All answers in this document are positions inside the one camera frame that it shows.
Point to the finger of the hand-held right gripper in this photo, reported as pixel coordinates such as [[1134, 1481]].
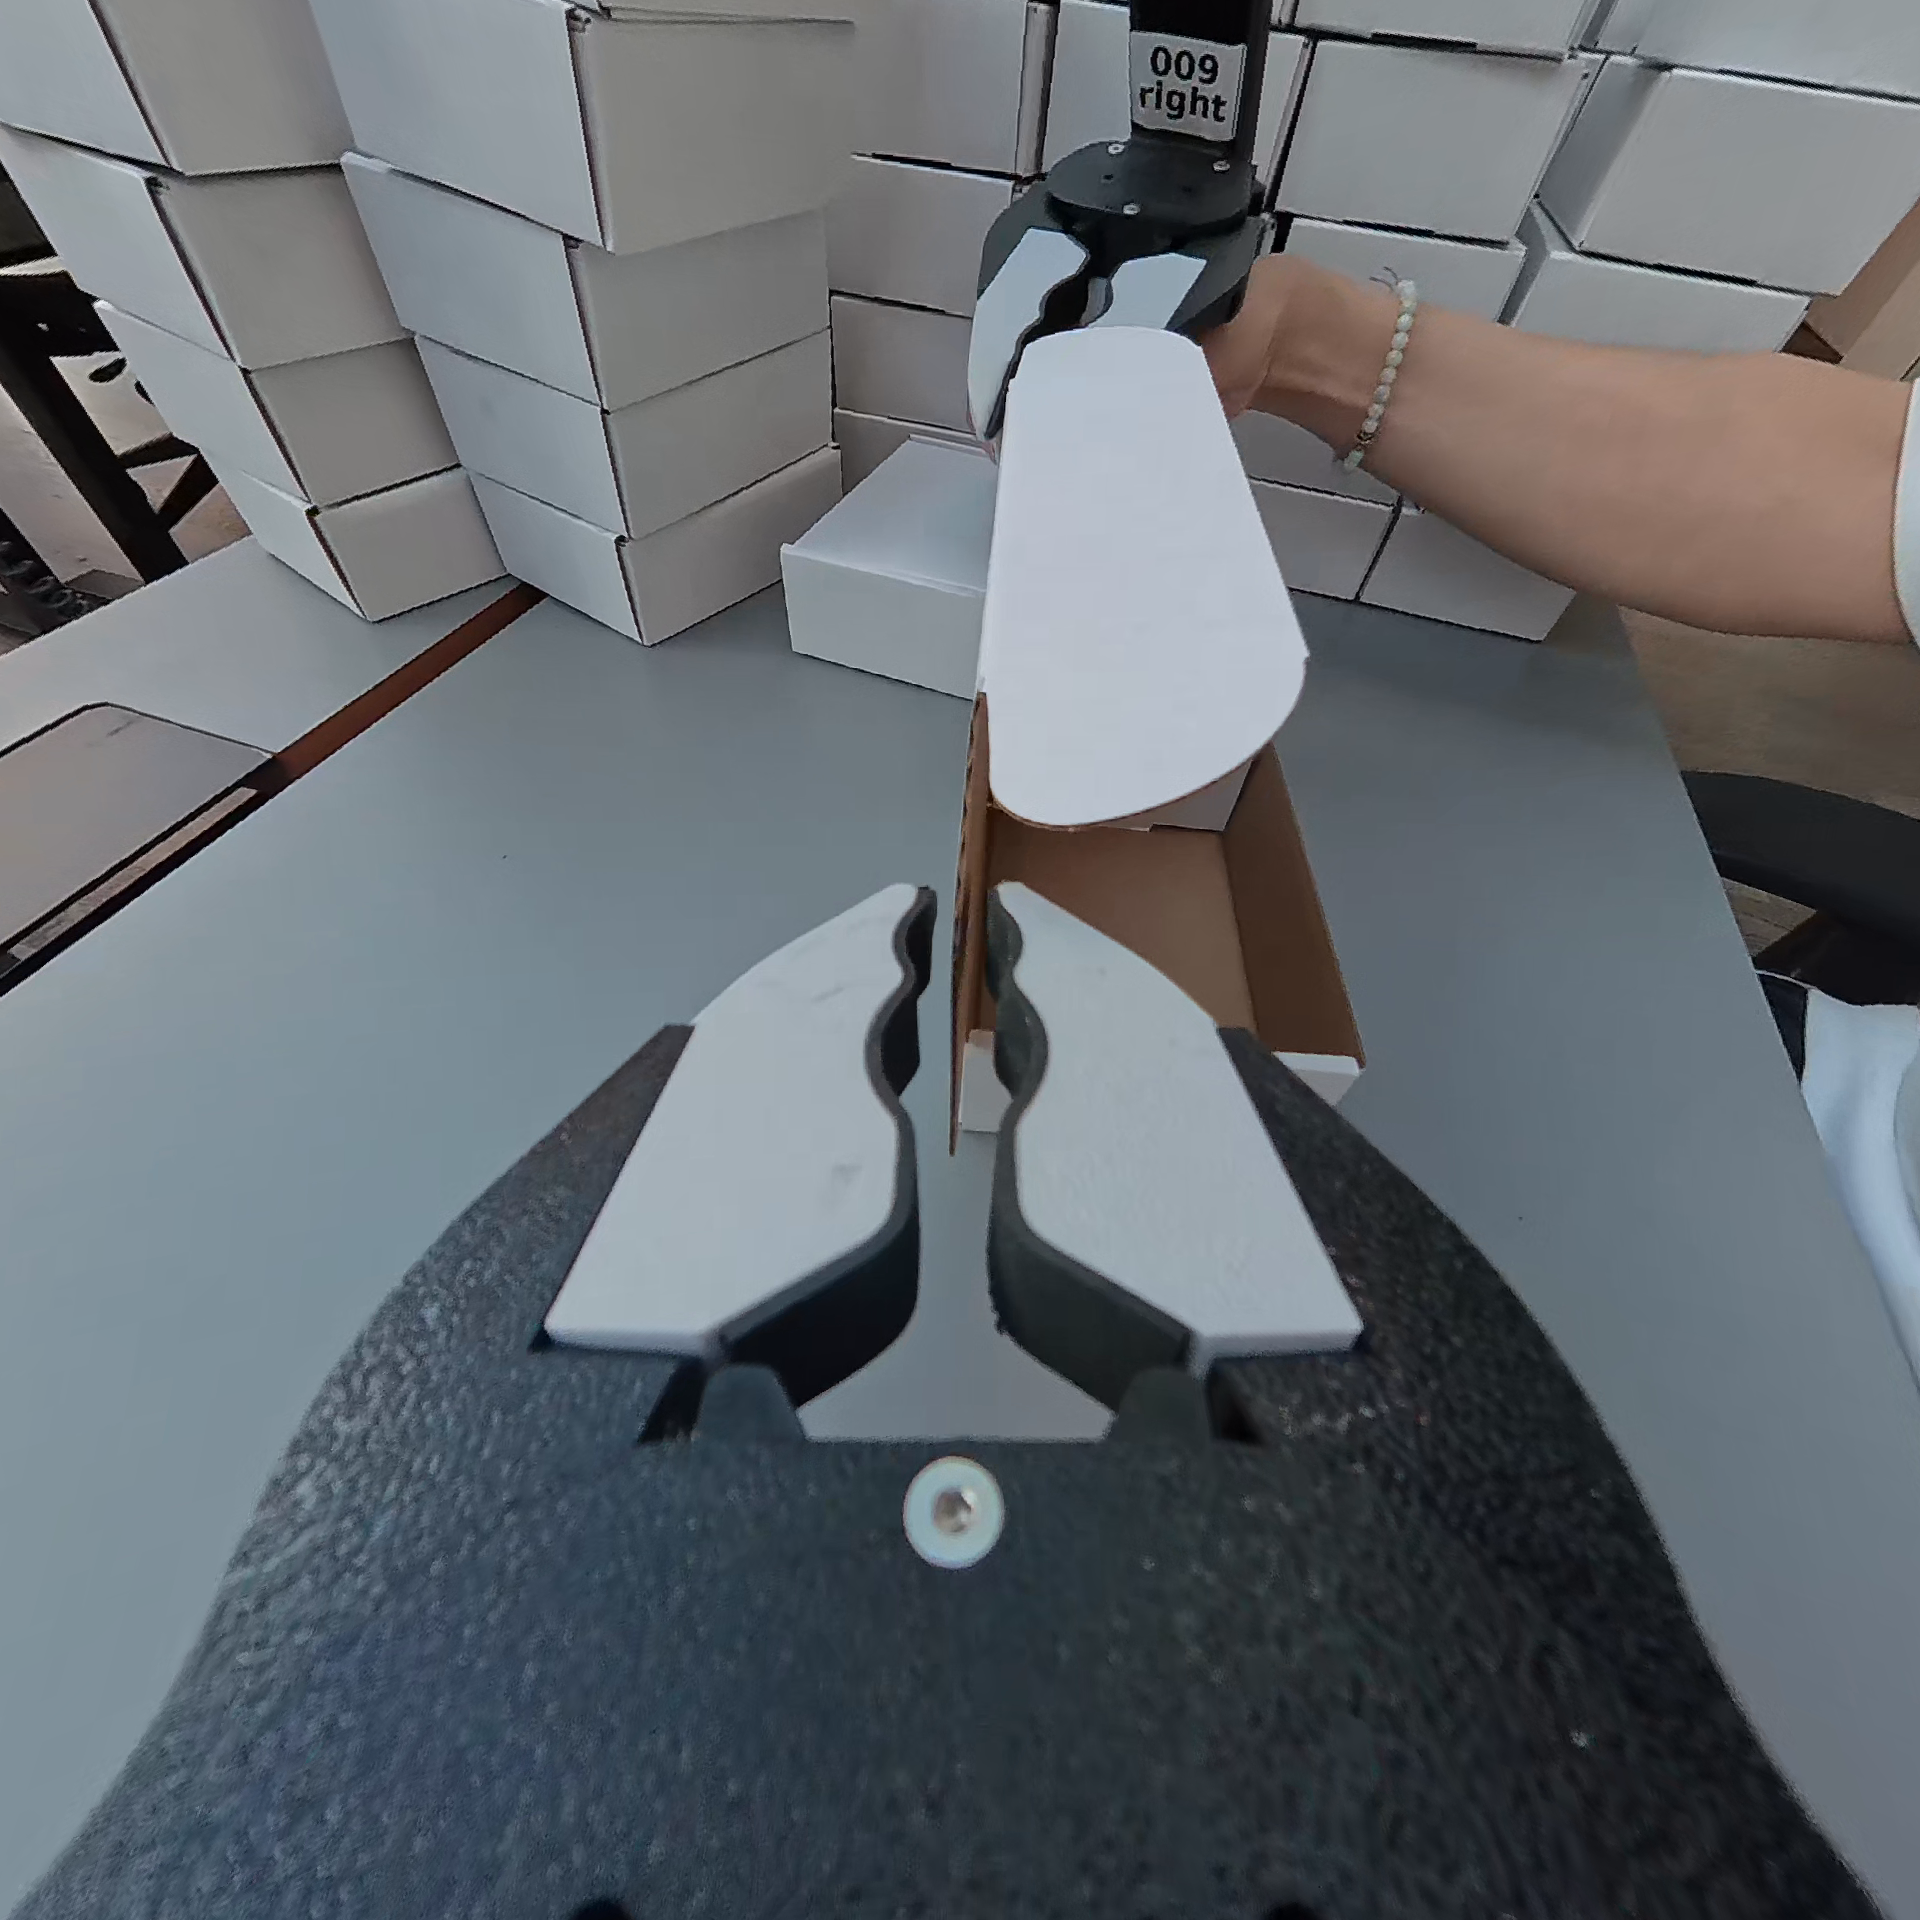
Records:
[[1008, 300], [1155, 297]]

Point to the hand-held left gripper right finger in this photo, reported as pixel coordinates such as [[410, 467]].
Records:
[[1155, 1154]]

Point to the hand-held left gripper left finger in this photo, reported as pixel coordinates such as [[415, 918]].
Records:
[[750, 1140]]

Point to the white cardboard box with lid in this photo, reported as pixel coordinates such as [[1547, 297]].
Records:
[[1126, 569]]

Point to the person's right forearm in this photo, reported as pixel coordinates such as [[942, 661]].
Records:
[[1650, 465]]

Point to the brown cardboard box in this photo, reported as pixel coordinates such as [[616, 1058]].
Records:
[[1875, 300]]

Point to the person's right hand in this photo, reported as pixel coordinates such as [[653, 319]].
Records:
[[1304, 336]]

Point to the closed white cardboard carton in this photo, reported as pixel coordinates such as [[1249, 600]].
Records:
[[885, 584]]

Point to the stack of white boxes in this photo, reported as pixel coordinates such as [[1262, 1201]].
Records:
[[645, 135]]

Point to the framed brown-grey desk top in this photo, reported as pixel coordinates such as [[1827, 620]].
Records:
[[107, 826]]

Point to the black office chair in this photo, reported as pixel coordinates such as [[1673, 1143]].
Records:
[[1801, 841]]

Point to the person's white shirt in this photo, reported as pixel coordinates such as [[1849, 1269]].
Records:
[[1875, 1109]]

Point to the grey desk with brown edge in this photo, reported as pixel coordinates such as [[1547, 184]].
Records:
[[150, 643]]

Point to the black metal table frame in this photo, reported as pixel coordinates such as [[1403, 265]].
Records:
[[90, 435]]

